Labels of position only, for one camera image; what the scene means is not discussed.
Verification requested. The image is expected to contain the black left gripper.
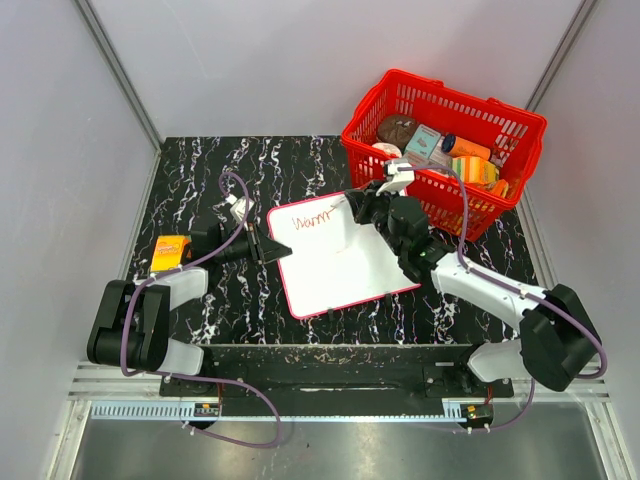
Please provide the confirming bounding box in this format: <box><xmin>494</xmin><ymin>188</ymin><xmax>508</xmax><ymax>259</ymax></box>
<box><xmin>215</xmin><ymin>221</ymin><xmax>291</xmax><ymax>267</ymax></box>

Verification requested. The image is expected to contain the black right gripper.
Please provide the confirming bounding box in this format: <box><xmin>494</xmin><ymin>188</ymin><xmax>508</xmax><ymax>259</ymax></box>
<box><xmin>348</xmin><ymin>180</ymin><xmax>406</xmax><ymax>257</ymax></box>

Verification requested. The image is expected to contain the pink framed whiteboard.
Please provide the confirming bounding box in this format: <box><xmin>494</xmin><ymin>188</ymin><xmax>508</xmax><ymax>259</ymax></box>
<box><xmin>267</xmin><ymin>192</ymin><xmax>419</xmax><ymax>320</ymax></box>

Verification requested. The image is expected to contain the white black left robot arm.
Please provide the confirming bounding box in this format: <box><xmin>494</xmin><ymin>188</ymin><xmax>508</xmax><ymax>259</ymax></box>
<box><xmin>87</xmin><ymin>223</ymin><xmax>292</xmax><ymax>396</ymax></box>

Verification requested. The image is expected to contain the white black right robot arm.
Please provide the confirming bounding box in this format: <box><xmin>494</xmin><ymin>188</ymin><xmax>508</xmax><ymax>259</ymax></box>
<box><xmin>344</xmin><ymin>181</ymin><xmax>604</xmax><ymax>396</ymax></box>

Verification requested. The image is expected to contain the brown bread loaf package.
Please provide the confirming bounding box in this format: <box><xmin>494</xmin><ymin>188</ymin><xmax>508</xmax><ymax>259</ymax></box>
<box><xmin>376</xmin><ymin>114</ymin><xmax>418</xmax><ymax>149</ymax></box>

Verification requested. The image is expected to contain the teal white small box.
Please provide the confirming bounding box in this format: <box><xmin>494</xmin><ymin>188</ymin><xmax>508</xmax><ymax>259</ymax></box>
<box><xmin>404</xmin><ymin>124</ymin><xmax>442</xmax><ymax>159</ymax></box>

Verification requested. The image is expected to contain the orange bottle with blue cap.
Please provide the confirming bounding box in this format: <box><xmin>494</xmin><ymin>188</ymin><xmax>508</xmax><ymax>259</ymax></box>
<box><xmin>441</xmin><ymin>134</ymin><xmax>492</xmax><ymax>161</ymax></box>

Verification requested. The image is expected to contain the orange yellow snack box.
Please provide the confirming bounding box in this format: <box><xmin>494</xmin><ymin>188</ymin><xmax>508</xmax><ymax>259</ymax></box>
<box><xmin>150</xmin><ymin>235</ymin><xmax>190</xmax><ymax>273</ymax></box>

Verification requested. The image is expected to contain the yellow green sponge pack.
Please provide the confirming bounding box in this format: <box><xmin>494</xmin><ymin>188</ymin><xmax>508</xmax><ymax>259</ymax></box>
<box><xmin>451</xmin><ymin>156</ymin><xmax>499</xmax><ymax>185</ymax></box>

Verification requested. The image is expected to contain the red plastic shopping basket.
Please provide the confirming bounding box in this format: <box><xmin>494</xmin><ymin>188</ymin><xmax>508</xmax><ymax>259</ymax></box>
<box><xmin>341</xmin><ymin>69</ymin><xmax>547</xmax><ymax>241</ymax></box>

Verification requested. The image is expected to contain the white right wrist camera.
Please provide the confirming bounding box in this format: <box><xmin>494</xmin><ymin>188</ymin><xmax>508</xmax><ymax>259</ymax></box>
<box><xmin>376</xmin><ymin>158</ymin><xmax>415</xmax><ymax>196</ymax></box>

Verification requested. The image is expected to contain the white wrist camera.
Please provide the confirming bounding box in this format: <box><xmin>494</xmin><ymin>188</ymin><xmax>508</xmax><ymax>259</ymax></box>
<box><xmin>376</xmin><ymin>158</ymin><xmax>415</xmax><ymax>196</ymax></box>
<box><xmin>225</xmin><ymin>195</ymin><xmax>254</xmax><ymax>225</ymax></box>

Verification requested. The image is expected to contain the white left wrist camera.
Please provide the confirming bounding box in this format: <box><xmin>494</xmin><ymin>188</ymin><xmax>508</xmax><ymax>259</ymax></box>
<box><xmin>225</xmin><ymin>195</ymin><xmax>254</xmax><ymax>225</ymax></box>

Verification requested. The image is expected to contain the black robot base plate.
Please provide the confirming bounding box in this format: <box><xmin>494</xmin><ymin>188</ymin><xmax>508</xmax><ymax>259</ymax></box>
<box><xmin>158</xmin><ymin>342</ymin><xmax>515</xmax><ymax>417</ymax></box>

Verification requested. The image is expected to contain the white slotted cable duct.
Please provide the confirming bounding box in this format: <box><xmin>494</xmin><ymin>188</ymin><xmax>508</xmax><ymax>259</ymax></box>
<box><xmin>91</xmin><ymin>401</ymin><xmax>220</xmax><ymax>421</ymax></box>

